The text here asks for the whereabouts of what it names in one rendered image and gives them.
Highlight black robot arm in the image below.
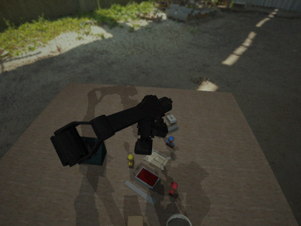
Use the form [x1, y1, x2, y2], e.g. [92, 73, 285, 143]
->
[51, 95, 173, 167]

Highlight white mug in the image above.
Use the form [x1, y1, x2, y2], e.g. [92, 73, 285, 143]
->
[166, 214, 192, 226]

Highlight white inspection card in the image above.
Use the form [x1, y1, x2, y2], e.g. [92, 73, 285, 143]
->
[143, 148, 171, 170]

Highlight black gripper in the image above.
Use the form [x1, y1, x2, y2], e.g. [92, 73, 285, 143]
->
[134, 122, 153, 156]

